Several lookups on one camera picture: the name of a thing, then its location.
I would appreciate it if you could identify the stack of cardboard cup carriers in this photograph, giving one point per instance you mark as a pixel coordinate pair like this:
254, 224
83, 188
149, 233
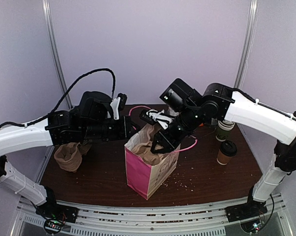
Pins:
69, 156

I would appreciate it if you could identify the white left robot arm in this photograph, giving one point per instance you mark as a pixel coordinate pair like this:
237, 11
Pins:
18, 137

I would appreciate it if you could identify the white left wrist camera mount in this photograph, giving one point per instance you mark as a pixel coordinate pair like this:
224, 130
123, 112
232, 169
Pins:
117, 105

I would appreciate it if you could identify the pink and white paper bag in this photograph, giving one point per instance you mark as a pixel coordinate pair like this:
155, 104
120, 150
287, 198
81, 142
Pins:
146, 171

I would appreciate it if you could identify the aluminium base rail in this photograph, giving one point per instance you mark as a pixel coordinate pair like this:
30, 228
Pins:
194, 220

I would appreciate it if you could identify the single brown paper cup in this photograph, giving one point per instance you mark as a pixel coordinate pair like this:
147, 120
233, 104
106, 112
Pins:
225, 156

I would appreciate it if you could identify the single cardboard cup carrier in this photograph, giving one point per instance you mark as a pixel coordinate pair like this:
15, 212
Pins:
143, 151

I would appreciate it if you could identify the single black cup lid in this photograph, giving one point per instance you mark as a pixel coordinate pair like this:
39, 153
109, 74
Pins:
228, 148

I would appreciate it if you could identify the right aluminium frame post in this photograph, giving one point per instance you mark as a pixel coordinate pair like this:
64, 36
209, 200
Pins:
247, 44

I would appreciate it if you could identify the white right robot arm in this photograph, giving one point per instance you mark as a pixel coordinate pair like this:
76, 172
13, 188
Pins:
231, 104

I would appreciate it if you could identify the left aluminium frame post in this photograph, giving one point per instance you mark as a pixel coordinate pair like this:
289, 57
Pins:
52, 39

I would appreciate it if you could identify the aluminium frame post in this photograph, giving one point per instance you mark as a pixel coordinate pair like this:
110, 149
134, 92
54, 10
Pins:
247, 44
52, 39

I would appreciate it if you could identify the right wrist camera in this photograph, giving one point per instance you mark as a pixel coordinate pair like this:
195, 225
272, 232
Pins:
153, 117

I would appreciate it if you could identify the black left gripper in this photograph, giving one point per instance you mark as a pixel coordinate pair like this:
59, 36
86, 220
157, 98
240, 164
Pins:
124, 133

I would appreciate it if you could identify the stack of paper cups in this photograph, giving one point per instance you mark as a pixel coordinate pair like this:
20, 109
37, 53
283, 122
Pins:
223, 130

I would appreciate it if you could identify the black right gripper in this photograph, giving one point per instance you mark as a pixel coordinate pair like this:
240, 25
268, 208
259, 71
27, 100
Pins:
168, 137

